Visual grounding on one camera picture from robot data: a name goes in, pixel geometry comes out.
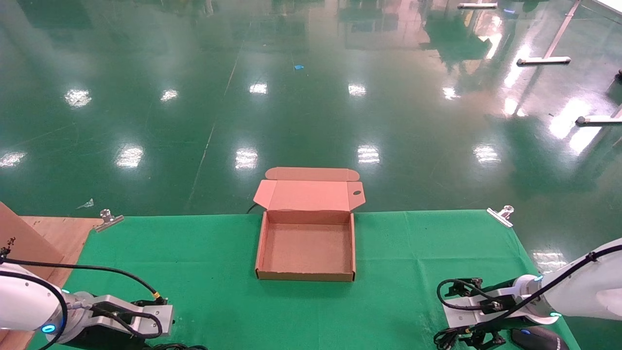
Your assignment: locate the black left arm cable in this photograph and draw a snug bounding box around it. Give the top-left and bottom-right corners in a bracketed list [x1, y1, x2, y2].
[0, 258, 168, 339]

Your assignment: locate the white metal stand with pole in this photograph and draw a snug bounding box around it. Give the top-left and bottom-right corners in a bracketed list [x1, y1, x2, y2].
[516, 0, 582, 67]

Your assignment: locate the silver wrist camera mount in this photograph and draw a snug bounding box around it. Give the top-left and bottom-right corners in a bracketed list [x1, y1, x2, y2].
[90, 294, 174, 337]
[445, 287, 535, 329]

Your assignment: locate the brown printed cardboard carton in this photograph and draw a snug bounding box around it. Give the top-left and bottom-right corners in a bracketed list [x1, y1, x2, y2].
[0, 202, 65, 267]

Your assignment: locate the green table cloth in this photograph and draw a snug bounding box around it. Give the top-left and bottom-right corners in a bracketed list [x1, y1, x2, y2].
[27, 210, 581, 350]

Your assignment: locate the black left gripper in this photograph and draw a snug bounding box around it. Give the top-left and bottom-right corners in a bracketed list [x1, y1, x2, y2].
[66, 328, 147, 347]

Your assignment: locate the black wired computer mouse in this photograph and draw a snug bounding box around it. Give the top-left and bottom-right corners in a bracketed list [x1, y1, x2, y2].
[434, 325, 570, 350]

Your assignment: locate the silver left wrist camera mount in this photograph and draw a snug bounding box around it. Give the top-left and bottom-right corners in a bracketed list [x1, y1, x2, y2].
[90, 294, 174, 337]

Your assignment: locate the open brown cardboard box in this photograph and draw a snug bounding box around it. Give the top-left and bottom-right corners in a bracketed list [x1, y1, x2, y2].
[253, 167, 366, 282]

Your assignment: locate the silver metal binder clip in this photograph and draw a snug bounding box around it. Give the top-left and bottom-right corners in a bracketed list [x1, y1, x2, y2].
[95, 209, 124, 233]
[487, 205, 515, 228]

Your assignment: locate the light wooden board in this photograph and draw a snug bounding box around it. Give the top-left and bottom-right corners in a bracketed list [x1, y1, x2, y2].
[0, 216, 105, 350]

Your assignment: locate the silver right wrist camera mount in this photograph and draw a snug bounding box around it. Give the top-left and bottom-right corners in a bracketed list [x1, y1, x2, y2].
[445, 287, 535, 329]

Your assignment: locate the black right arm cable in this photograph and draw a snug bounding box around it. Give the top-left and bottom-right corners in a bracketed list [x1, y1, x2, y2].
[436, 243, 622, 336]

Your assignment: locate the white metal stand foot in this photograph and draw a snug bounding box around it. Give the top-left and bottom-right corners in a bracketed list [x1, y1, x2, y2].
[576, 105, 622, 126]

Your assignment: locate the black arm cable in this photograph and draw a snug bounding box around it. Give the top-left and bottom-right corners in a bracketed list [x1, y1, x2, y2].
[436, 243, 622, 336]
[0, 258, 168, 339]

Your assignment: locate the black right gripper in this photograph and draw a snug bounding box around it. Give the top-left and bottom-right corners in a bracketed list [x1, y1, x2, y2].
[467, 318, 553, 347]

